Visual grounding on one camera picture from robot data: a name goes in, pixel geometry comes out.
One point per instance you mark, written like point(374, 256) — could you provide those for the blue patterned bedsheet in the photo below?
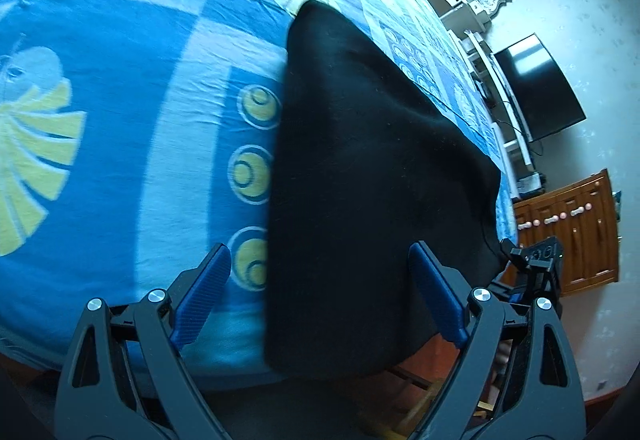
point(125, 119)

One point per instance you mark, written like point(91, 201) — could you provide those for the black television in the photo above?
point(540, 89)

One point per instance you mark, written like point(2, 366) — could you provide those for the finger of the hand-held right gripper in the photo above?
point(512, 252)

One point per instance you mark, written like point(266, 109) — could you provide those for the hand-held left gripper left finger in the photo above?
point(205, 295)

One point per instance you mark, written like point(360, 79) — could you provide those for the white television stand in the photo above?
point(515, 147)

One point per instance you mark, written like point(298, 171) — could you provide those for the brown wooden cabinet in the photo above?
point(585, 230)

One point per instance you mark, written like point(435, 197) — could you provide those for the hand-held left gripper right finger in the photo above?
point(437, 295)

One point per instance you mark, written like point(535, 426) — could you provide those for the black pants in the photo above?
point(360, 169)

